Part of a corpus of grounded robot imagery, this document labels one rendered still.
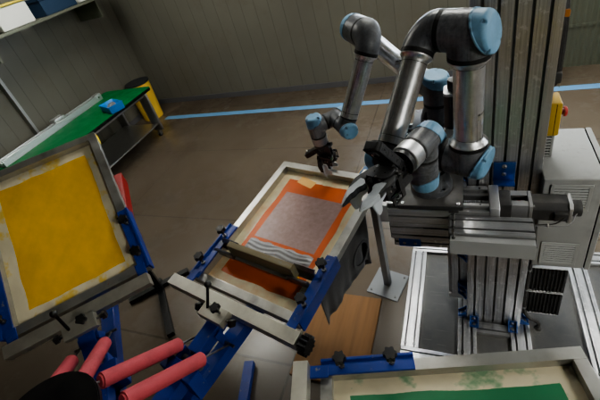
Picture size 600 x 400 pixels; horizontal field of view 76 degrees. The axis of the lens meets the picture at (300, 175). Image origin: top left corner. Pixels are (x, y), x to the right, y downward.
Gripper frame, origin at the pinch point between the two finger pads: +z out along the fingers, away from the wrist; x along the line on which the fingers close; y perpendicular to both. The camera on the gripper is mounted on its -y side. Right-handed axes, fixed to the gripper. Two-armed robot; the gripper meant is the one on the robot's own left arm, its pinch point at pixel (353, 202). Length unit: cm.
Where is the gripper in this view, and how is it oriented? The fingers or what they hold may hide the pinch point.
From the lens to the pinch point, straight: 85.6
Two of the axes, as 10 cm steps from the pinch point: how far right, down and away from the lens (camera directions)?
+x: -6.7, -1.4, 7.3
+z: -6.6, 5.6, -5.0
